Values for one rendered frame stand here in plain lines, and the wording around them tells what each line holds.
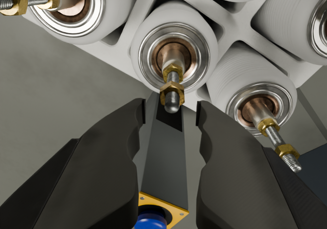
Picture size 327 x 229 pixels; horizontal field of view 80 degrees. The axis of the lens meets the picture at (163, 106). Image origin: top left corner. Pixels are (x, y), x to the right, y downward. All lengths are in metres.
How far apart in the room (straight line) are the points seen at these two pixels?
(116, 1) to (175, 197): 0.23
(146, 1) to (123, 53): 0.07
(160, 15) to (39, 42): 0.40
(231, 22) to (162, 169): 0.22
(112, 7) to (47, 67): 0.39
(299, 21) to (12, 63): 0.59
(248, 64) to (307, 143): 0.49
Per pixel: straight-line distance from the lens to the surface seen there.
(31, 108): 0.68
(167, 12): 0.21
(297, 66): 0.34
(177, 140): 0.35
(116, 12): 0.22
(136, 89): 0.52
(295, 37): 0.24
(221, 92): 0.24
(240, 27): 0.29
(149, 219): 0.27
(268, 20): 0.30
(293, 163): 0.20
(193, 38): 0.21
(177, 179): 0.30
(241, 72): 0.25
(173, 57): 0.19
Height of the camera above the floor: 0.45
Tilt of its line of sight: 58 degrees down
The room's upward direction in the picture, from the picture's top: 174 degrees counter-clockwise
